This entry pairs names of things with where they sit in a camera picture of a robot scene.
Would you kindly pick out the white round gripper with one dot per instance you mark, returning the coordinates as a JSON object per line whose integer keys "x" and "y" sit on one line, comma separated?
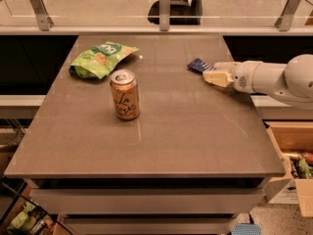
{"x": 243, "y": 76}

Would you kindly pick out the blue rxbar blueberry bar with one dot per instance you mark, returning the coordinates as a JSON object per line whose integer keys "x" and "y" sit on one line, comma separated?
{"x": 199, "y": 67}

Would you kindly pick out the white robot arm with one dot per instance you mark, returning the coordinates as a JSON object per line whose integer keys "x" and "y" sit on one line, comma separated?
{"x": 290, "y": 83}

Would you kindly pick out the black office chair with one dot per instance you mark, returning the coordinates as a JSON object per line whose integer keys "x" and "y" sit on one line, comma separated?
{"x": 185, "y": 12}

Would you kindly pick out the cardboard box with items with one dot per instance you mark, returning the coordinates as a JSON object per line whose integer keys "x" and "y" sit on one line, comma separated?
{"x": 293, "y": 142}

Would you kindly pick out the orange LaCroix soda can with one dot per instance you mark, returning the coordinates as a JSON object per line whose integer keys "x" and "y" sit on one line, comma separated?
{"x": 125, "y": 94}

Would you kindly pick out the green snack chip bag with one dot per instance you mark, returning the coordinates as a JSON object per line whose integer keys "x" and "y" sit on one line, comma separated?
{"x": 99, "y": 61}

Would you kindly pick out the blue perforated basket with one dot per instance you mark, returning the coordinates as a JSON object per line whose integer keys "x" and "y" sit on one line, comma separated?
{"x": 246, "y": 229}

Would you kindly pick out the glass railing panel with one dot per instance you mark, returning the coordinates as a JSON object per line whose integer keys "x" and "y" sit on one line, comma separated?
{"x": 224, "y": 13}

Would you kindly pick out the grey table drawer base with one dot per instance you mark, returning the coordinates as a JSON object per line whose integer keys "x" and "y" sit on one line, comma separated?
{"x": 148, "y": 211}

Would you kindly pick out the right metal railing bracket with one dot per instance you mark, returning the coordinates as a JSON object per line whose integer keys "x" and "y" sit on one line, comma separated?
{"x": 285, "y": 19}

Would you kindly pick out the metal railing bracket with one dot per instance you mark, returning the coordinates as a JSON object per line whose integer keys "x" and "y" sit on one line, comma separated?
{"x": 43, "y": 19}
{"x": 164, "y": 15}
{"x": 285, "y": 19}

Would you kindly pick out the middle metal railing bracket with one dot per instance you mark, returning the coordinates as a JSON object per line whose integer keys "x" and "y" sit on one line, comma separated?
{"x": 164, "y": 15}

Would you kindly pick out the left metal railing bracket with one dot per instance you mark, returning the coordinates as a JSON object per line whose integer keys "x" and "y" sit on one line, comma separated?
{"x": 43, "y": 19}

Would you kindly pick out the wire bin with snacks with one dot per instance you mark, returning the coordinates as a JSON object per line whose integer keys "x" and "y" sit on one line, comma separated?
{"x": 23, "y": 216}

